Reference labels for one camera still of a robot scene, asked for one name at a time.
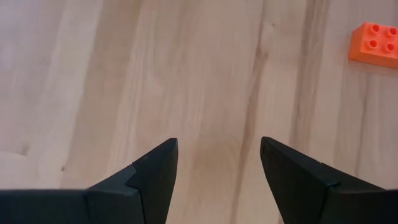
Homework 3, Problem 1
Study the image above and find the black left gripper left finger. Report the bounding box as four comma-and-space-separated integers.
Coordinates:
86, 138, 178, 224

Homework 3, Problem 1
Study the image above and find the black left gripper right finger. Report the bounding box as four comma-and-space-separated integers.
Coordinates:
261, 136, 398, 224

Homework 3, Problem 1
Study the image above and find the long orange toy block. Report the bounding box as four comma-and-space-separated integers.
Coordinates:
348, 21, 398, 69

